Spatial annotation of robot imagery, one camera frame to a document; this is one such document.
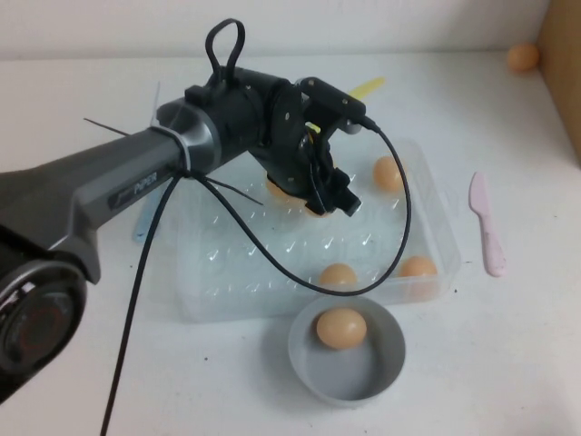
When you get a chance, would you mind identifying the thin black camera cable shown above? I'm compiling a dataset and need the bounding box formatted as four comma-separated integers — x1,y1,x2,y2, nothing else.
100,115,413,436

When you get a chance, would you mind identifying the brown cardboard box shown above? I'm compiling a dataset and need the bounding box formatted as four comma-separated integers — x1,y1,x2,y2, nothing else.
535,0,581,172

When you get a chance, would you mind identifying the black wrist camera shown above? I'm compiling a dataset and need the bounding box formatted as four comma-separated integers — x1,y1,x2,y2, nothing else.
297,75,368,137

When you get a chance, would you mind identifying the yellow plastic knife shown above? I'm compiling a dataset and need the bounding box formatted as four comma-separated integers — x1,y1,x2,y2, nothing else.
304,76,387,137

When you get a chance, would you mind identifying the white zip tie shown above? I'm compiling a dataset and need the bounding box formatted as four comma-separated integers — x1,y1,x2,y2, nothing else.
153,81,194,176

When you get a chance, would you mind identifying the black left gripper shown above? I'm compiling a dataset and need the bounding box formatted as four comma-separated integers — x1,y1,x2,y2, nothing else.
256,80,362,217

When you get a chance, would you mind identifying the black cable loop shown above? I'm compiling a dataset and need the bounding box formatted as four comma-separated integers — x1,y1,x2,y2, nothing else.
205,17,247,79

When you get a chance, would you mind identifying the grey round bowl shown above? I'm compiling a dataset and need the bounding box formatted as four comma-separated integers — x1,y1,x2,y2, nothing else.
289,297,407,405

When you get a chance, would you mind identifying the clear plastic egg box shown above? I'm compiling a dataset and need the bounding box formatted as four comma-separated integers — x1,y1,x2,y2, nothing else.
176,135,462,324

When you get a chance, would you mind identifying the pink plastic knife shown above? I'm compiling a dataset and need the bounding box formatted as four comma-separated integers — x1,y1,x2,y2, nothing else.
468,171,507,278

